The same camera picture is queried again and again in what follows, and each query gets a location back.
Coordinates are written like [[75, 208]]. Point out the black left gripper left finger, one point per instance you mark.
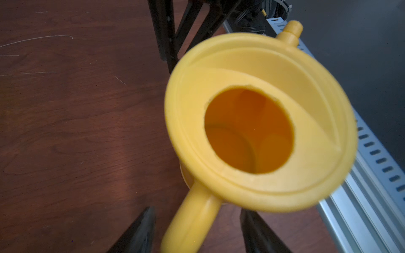
[[139, 236]]

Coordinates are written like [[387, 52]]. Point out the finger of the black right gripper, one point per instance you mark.
[[162, 14], [218, 12]]

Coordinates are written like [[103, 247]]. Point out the aluminium front rail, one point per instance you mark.
[[360, 217]]

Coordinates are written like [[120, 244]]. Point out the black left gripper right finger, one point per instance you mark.
[[258, 236]]

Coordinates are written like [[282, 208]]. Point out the yellow watering can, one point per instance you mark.
[[258, 123]]

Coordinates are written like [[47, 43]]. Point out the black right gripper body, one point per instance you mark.
[[253, 16]]

